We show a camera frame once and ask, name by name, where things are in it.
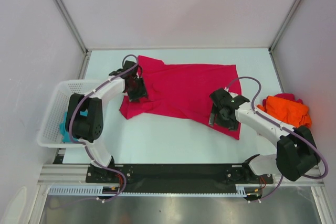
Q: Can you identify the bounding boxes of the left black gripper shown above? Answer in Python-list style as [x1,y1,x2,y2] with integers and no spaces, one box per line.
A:
[126,77,148,103]

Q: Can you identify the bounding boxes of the magenta t shirt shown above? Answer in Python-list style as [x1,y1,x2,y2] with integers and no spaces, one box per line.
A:
[119,56,238,126]

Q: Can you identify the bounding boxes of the white plastic laundry basket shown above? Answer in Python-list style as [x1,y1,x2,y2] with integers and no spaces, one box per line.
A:
[37,79,99,148]

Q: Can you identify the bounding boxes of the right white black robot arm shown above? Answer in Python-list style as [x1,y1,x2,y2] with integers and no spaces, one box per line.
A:
[209,88,321,183]

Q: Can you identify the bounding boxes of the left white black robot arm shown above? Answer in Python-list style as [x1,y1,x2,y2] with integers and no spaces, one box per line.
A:
[65,55,148,182]

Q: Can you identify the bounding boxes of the orange t shirt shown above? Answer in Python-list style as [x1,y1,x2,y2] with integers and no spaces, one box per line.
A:
[257,96,312,128]

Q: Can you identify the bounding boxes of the dark pink t shirt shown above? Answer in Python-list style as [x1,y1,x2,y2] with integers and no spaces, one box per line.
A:
[275,93,303,104]

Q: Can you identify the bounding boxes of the teal t shirt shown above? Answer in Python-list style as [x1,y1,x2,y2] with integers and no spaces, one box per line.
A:
[59,110,88,143]

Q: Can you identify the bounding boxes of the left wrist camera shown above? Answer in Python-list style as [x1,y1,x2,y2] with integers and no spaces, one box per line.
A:
[122,60,143,79]

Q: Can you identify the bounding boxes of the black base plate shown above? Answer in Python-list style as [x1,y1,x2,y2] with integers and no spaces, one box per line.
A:
[85,163,274,194]

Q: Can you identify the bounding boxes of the slotted white cable duct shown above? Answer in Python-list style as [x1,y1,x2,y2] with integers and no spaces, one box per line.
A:
[49,185,247,198]

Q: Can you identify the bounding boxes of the aluminium rail frame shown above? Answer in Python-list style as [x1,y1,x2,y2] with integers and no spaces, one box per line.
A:
[37,164,324,187]

